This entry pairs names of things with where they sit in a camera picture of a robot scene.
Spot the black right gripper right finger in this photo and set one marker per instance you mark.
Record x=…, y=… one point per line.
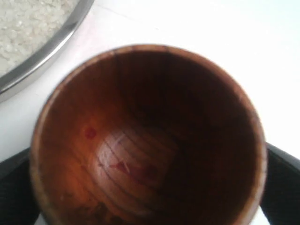
x=281, y=199

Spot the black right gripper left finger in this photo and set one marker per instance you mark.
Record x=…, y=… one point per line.
x=18, y=205

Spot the brown wooden cup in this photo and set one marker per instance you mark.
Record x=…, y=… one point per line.
x=148, y=135

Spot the steel pan of rice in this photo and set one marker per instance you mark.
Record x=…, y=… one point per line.
x=32, y=35

